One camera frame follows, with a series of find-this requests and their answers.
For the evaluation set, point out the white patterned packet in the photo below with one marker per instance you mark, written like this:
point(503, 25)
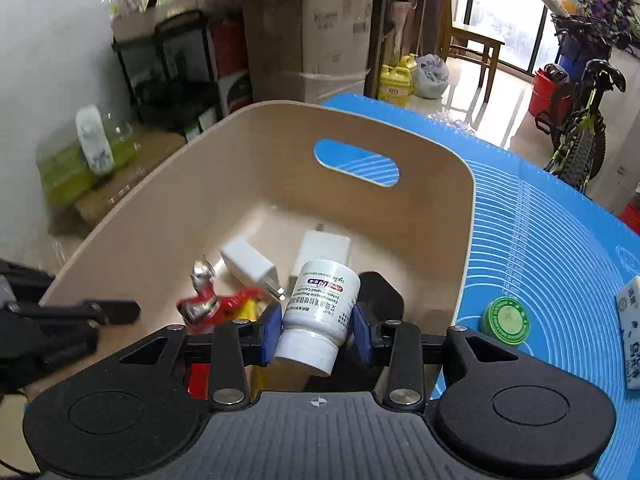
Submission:
point(95, 140)

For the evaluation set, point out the large taped cardboard box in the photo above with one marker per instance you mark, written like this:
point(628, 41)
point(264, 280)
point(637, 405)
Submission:
point(310, 45)

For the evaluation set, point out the red basket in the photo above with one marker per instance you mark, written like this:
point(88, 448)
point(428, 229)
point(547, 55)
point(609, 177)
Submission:
point(631, 220)

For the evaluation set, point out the floral cloth bundle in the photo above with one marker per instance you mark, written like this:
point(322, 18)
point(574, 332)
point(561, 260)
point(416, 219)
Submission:
point(610, 5)

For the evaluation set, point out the blue silicone mat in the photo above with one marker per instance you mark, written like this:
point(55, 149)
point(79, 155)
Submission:
point(540, 260)

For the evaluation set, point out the white power adapter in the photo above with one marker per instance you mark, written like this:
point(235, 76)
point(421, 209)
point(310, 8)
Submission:
point(325, 247)

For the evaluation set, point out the red white appliance box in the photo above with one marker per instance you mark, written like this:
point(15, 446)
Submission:
point(232, 80)

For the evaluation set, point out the flat brown cardboard box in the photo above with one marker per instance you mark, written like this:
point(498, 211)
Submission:
point(145, 180)

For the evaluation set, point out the beige plastic bin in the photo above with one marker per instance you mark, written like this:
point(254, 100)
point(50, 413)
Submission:
point(200, 170)

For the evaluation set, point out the green black bicycle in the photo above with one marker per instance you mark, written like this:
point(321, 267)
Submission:
point(580, 145)

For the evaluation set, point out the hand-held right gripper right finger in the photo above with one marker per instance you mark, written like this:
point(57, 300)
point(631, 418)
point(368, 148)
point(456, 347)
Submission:
point(361, 337)

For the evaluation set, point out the green clear plastic container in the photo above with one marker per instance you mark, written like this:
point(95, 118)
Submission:
point(65, 170)

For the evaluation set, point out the red silver action figure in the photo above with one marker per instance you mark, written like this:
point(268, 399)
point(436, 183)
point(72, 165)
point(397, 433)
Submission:
point(225, 302)

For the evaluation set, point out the white pronged charger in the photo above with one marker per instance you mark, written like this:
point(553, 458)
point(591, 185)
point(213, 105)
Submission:
point(245, 262)

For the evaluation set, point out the yellow toy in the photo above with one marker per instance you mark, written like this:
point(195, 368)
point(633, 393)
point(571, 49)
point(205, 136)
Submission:
point(270, 380)

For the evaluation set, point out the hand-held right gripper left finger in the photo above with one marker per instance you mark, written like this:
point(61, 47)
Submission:
point(270, 332)

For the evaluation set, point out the grey plastic bag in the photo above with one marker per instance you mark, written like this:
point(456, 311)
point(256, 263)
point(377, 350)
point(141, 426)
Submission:
point(431, 77)

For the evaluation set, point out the yellow plastic jug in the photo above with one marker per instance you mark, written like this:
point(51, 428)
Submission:
point(395, 85)

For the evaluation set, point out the black rounded object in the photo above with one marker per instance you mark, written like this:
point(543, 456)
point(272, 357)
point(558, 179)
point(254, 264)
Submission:
point(380, 295)

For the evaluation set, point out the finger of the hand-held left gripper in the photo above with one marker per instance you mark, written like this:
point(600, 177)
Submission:
point(70, 347)
point(110, 311)

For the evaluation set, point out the white tissue pack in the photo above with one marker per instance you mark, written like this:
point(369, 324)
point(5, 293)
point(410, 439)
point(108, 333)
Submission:
point(631, 335)

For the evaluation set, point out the green round tin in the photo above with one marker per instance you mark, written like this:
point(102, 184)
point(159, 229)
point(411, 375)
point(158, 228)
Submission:
point(505, 321)

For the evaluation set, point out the clear plastic wrapper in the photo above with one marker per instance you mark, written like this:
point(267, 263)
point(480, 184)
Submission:
point(450, 119)

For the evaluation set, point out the red bucket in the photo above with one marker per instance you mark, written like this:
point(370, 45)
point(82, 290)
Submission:
point(542, 95)

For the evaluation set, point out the white medicine bottle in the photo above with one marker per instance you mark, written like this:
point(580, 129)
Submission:
point(320, 305)

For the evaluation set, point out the black shelf rack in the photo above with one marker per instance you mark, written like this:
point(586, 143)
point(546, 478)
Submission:
point(165, 70)

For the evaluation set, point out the white cabinet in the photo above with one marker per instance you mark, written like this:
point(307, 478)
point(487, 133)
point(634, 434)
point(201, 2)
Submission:
point(625, 150)

